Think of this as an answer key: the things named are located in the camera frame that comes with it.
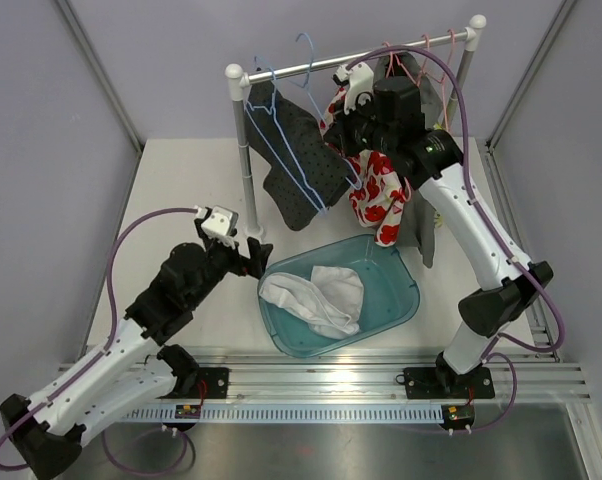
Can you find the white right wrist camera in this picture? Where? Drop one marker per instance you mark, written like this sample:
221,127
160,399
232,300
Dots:
357,80

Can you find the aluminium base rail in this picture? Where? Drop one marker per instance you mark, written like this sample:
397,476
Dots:
369,376

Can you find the dark grey dotted skirt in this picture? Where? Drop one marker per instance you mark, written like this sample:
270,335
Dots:
306,175

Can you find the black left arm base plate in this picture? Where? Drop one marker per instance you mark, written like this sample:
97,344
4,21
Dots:
203,382

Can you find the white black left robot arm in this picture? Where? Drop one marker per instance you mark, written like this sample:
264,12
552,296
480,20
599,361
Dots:
134,364

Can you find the white skirt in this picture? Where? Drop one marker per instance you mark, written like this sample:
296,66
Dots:
330,302

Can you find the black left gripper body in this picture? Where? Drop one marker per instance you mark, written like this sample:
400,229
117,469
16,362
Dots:
241,256

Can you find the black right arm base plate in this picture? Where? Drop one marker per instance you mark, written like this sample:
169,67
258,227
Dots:
428,383

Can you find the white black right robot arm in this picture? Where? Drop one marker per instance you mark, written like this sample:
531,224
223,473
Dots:
385,116

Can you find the silver clothes rack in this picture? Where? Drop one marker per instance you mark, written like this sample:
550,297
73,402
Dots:
238,80

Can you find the white slotted cable duct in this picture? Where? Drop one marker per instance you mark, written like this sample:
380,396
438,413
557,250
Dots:
289,414

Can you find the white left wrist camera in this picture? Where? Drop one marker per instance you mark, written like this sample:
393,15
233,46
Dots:
216,224

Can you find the red poppy print skirt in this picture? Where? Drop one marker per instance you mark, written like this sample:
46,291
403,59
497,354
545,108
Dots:
380,199

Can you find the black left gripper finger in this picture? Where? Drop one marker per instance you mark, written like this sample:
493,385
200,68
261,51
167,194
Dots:
246,247
259,254

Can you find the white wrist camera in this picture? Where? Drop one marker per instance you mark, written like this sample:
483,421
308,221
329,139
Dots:
216,224
357,80

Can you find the teal plastic basin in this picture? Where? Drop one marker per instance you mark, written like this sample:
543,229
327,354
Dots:
391,295

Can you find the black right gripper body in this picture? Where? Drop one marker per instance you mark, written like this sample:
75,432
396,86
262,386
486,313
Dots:
341,132

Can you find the lemon print skirt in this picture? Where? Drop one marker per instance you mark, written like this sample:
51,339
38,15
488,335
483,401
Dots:
438,219

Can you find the pink hanger with poppy skirt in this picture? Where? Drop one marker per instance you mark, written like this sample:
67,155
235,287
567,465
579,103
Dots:
391,60

